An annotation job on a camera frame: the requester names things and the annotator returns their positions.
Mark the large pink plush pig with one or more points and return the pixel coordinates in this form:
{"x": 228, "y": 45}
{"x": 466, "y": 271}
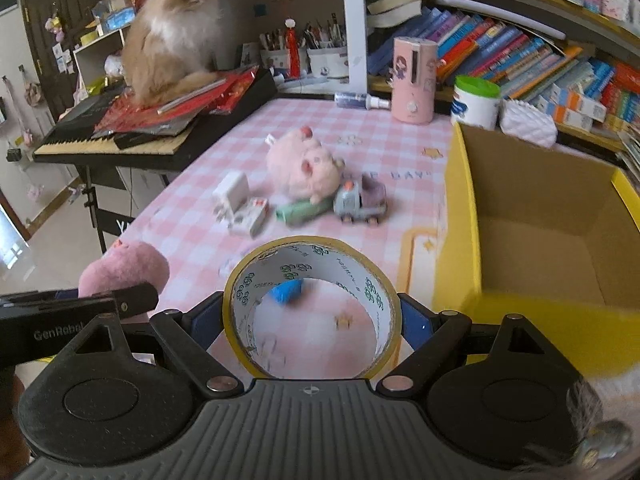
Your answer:
{"x": 301, "y": 168}

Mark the yellow packing tape roll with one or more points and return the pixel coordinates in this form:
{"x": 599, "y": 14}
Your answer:
{"x": 346, "y": 324}

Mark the white jar green lid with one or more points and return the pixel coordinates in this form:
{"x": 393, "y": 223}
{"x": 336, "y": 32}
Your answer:
{"x": 475, "y": 102}

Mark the mint green stapler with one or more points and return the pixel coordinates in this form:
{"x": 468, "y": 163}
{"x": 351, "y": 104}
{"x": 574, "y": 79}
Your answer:
{"x": 302, "y": 211}

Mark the orange fluffy cat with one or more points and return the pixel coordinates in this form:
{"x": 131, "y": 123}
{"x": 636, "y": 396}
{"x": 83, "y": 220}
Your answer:
{"x": 169, "y": 51}

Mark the pink cylindrical humidifier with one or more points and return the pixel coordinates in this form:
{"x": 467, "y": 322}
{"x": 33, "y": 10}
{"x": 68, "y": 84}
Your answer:
{"x": 414, "y": 80}

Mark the yellow cardboard box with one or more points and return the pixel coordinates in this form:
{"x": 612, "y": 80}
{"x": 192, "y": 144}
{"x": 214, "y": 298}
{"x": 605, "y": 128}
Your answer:
{"x": 545, "y": 234}

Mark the pink checkered tablecloth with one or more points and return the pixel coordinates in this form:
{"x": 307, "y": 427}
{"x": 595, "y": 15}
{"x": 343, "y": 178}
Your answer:
{"x": 408, "y": 159}

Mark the small white staples box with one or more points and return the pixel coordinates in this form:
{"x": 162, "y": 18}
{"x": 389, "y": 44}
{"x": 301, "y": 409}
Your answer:
{"x": 250, "y": 216}

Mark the row of colourful books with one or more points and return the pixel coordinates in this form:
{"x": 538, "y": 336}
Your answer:
{"x": 524, "y": 65}

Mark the right white pen holder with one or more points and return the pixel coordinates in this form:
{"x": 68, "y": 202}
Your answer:
{"x": 329, "y": 62}

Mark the white pen holder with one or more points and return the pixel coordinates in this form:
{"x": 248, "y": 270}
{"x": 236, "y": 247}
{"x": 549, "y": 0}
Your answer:
{"x": 277, "y": 60}
{"x": 329, "y": 62}

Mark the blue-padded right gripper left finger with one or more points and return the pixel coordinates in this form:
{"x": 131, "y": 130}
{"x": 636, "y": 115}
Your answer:
{"x": 207, "y": 319}

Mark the blue spray bottle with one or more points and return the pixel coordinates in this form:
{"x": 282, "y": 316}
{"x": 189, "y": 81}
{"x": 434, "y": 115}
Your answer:
{"x": 360, "y": 101}

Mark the small blue pompom ball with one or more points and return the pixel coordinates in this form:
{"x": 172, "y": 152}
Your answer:
{"x": 287, "y": 292}

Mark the white storage cube shelf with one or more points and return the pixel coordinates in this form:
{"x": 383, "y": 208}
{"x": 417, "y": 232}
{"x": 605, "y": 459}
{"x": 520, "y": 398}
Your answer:
{"x": 90, "y": 59}

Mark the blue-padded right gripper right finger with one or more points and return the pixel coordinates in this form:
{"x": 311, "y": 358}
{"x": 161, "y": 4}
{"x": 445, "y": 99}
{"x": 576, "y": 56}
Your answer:
{"x": 418, "y": 323}

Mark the white wall charger plug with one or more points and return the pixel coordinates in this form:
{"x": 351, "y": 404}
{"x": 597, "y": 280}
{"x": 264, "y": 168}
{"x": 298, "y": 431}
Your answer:
{"x": 230, "y": 195}

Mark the pink plush hair claw clip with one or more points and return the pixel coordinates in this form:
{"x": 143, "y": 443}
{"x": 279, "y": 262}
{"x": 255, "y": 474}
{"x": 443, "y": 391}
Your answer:
{"x": 132, "y": 274}

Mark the white quilted pouch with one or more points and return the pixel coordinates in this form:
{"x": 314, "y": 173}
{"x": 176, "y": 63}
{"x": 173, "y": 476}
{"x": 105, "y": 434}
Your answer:
{"x": 525, "y": 122}

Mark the keyboard stand black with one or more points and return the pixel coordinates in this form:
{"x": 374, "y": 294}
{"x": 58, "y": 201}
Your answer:
{"x": 110, "y": 200}

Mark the grey purple toy truck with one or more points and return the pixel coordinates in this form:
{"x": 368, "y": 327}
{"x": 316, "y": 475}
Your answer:
{"x": 361, "y": 199}

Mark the red chinese doll ornament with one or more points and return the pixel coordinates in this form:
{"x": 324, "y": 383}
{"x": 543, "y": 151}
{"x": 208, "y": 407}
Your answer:
{"x": 292, "y": 46}

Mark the black Yamaha keyboard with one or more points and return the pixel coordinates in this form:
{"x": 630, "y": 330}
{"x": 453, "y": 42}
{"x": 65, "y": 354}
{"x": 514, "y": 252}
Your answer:
{"x": 71, "y": 140}

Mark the left white pen holder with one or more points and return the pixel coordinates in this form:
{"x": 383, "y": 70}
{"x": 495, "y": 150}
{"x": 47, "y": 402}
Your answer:
{"x": 277, "y": 60}

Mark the red foil paper stack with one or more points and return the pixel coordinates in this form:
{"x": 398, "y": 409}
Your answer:
{"x": 219, "y": 98}

